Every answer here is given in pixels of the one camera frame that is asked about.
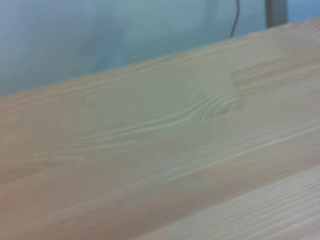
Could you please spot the dark camera stand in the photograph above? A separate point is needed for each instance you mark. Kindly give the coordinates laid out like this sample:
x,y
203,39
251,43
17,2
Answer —
x,y
276,12

